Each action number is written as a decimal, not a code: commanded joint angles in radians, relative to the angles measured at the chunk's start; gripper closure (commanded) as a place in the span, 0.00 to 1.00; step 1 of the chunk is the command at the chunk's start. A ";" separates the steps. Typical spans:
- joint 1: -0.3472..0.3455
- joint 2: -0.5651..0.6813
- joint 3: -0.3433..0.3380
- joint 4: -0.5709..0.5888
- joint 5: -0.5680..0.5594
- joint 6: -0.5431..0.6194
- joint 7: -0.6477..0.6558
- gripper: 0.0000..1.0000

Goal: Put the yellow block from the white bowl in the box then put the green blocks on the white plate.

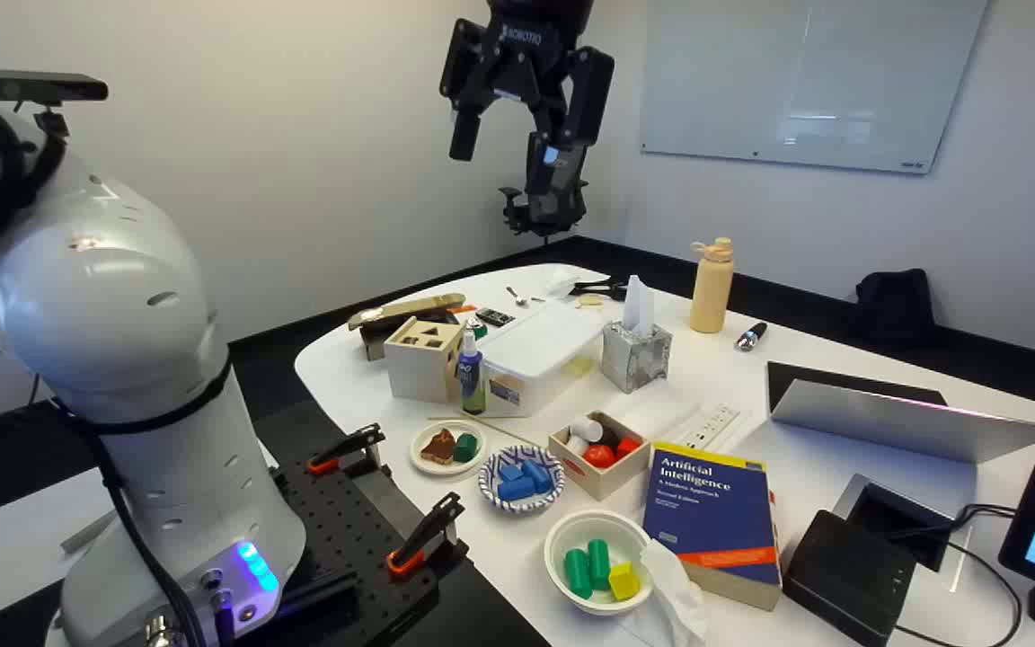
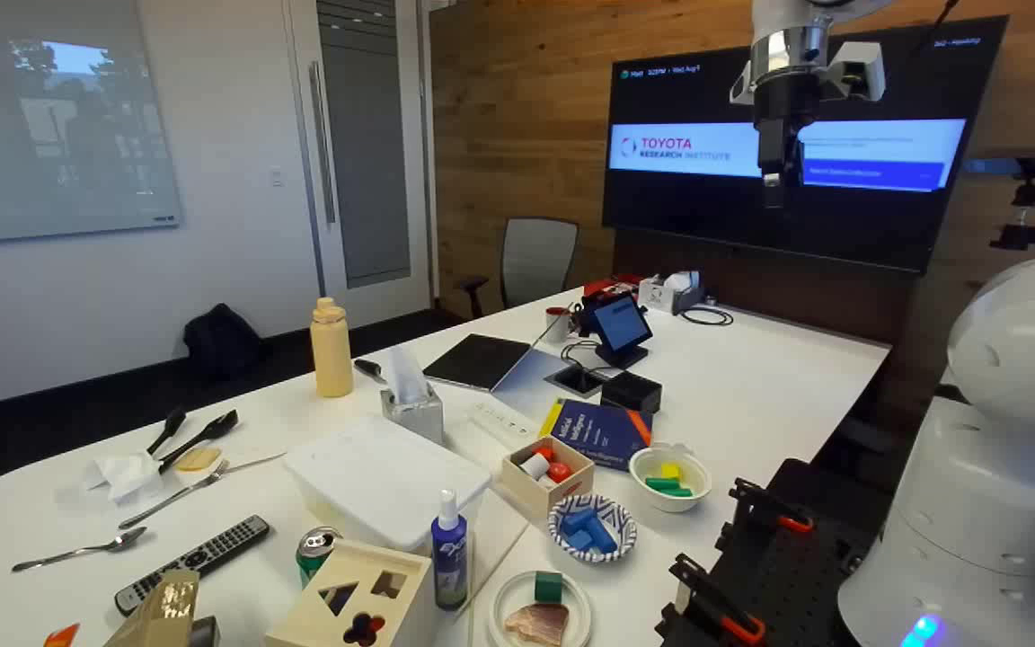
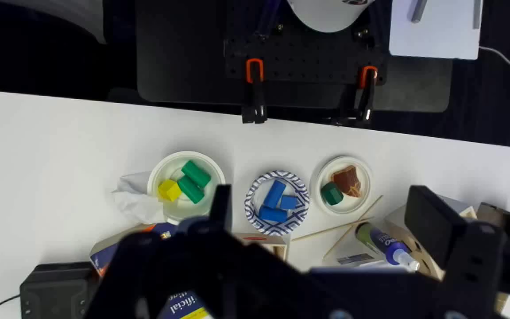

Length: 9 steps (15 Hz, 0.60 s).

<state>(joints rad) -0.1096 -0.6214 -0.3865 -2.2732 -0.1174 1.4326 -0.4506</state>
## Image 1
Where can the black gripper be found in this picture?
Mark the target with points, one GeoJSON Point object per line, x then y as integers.
{"type": "Point", "coordinates": [530, 41]}

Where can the green cylinder block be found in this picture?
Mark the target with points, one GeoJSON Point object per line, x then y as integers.
{"type": "Point", "coordinates": [576, 576]}
{"type": "Point", "coordinates": [598, 561]}

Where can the yellow block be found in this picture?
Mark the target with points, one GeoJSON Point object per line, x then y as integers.
{"type": "Point", "coordinates": [625, 580]}

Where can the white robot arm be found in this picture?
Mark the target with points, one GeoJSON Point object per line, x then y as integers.
{"type": "Point", "coordinates": [122, 309]}

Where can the grey tissue box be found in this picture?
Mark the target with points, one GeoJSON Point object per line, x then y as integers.
{"type": "Point", "coordinates": [633, 352]}

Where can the wooden shape sorter box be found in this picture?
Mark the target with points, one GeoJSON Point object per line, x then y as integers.
{"type": "Point", "coordinates": [417, 362]}

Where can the orange block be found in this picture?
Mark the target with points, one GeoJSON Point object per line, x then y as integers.
{"type": "Point", "coordinates": [625, 444]}

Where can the red block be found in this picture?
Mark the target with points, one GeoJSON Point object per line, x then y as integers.
{"type": "Point", "coordinates": [598, 457]}

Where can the blue cuboid block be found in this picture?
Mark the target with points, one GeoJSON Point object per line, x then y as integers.
{"type": "Point", "coordinates": [539, 480]}

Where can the small white plate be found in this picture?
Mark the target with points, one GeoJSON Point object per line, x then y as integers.
{"type": "Point", "coordinates": [431, 469]}

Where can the blue cylinder block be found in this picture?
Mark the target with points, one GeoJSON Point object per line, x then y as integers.
{"type": "Point", "coordinates": [510, 484]}

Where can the blue patterned paper plate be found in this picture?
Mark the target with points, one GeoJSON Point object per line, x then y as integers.
{"type": "Point", "coordinates": [494, 495]}

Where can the white bowl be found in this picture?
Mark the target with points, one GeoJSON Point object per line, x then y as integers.
{"type": "Point", "coordinates": [576, 533]}

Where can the black box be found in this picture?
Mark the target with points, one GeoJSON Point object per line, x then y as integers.
{"type": "Point", "coordinates": [845, 580]}

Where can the black stapler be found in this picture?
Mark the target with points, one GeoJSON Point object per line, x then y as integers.
{"type": "Point", "coordinates": [592, 290]}

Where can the small black item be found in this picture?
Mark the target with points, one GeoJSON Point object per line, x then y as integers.
{"type": "Point", "coordinates": [494, 317]}

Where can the tan wooden tray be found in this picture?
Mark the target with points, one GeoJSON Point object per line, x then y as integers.
{"type": "Point", "coordinates": [404, 309]}

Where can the white plastic container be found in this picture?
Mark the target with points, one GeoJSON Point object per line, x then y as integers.
{"type": "Point", "coordinates": [539, 352]}

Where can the tan bottle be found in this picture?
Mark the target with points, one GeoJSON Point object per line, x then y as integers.
{"type": "Point", "coordinates": [714, 291]}

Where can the whiteboard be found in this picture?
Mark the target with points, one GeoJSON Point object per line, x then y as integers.
{"type": "Point", "coordinates": [805, 72]}

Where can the small glue bottle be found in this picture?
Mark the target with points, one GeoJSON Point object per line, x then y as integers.
{"type": "Point", "coordinates": [473, 380]}

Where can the black marker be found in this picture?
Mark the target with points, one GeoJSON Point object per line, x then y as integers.
{"type": "Point", "coordinates": [754, 336]}

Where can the thin wooden stick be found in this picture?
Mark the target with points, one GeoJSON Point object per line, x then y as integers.
{"type": "Point", "coordinates": [484, 425]}

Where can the brown toy steak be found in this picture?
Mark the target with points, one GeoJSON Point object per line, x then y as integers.
{"type": "Point", "coordinates": [436, 448]}

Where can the white keypad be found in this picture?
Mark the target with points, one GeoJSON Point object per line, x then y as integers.
{"type": "Point", "coordinates": [703, 428]}

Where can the black orange clamp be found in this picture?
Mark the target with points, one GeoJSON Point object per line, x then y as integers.
{"type": "Point", "coordinates": [350, 448]}
{"type": "Point", "coordinates": [430, 533]}

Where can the black bag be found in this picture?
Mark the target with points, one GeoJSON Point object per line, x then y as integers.
{"type": "Point", "coordinates": [891, 309]}

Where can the blue book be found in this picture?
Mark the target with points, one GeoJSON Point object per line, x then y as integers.
{"type": "Point", "coordinates": [708, 516]}

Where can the silver laptop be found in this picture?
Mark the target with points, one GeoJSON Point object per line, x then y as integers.
{"type": "Point", "coordinates": [901, 425]}

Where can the white cloth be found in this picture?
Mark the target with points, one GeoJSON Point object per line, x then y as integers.
{"type": "Point", "coordinates": [667, 598]}

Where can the white sheet on floor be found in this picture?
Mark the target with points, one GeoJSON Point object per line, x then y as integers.
{"type": "Point", "coordinates": [36, 540]}

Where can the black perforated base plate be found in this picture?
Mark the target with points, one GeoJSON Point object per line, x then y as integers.
{"type": "Point", "coordinates": [350, 525]}

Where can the black camera on stand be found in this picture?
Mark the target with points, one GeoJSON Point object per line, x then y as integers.
{"type": "Point", "coordinates": [34, 84]}

